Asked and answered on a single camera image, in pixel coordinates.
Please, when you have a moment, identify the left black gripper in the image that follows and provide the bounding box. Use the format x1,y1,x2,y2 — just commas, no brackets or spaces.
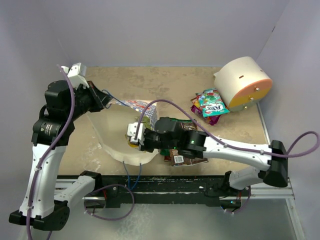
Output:
66,80,113,121

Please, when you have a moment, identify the light green snack packet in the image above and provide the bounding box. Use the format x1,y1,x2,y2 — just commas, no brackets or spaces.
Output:
141,116,153,130

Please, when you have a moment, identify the yellow M&M's packet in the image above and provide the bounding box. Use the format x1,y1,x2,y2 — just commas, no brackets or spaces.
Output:
127,140,139,149

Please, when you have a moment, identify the red Doritos bag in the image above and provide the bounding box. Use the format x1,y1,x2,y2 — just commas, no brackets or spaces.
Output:
164,156,171,162

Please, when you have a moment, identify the blue checkered paper bag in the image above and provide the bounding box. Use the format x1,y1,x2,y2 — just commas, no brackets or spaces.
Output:
86,91,158,175

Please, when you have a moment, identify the brown sea salt chips bag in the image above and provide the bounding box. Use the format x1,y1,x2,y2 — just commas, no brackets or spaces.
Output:
170,123,209,167

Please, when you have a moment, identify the green chips bag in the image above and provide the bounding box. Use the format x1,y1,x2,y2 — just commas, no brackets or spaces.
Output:
159,118,198,157

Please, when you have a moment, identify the yellow candy snack packet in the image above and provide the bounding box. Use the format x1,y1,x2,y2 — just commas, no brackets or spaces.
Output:
190,97,201,109

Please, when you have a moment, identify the magenta snack packet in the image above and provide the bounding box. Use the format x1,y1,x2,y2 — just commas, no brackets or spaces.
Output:
190,104,222,126

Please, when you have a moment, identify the teal Fox's mint packet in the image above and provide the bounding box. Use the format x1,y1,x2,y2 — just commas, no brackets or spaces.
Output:
196,88,230,118

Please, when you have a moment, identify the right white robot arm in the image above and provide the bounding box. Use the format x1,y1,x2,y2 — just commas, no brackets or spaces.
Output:
130,117,288,196

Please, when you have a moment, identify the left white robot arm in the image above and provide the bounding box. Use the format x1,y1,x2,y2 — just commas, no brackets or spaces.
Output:
9,80,112,231

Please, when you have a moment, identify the beige and orange cylinder device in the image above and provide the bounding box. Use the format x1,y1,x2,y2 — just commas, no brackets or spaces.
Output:
214,56,273,112

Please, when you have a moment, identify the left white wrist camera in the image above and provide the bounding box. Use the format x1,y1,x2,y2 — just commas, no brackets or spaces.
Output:
62,62,89,90

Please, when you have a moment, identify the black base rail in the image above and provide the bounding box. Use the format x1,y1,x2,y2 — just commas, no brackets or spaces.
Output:
81,170,251,210

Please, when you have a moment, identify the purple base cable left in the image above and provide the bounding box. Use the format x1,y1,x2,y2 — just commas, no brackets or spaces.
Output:
83,183,136,221

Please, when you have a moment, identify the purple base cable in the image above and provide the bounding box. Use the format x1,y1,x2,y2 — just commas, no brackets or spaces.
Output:
83,183,136,221
222,186,252,216

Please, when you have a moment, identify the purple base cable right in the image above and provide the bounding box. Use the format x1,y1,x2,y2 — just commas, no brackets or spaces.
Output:
222,186,252,216

